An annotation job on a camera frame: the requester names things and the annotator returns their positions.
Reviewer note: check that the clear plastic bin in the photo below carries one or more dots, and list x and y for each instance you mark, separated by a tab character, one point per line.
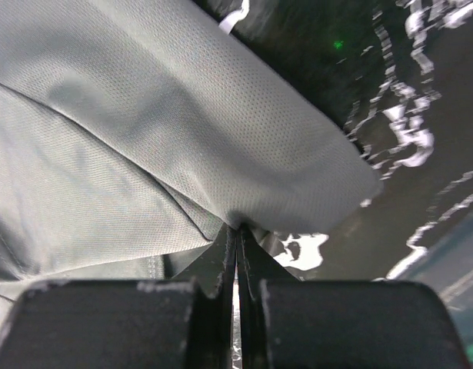
448	270

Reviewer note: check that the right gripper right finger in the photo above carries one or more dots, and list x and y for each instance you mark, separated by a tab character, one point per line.
288	323

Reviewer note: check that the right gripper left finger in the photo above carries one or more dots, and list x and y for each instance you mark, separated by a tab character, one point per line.
182	322

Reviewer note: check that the black marble pattern mat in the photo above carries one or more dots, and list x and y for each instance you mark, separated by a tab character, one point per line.
397	78

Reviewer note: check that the grey t shirt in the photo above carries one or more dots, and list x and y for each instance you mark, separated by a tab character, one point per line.
133	129

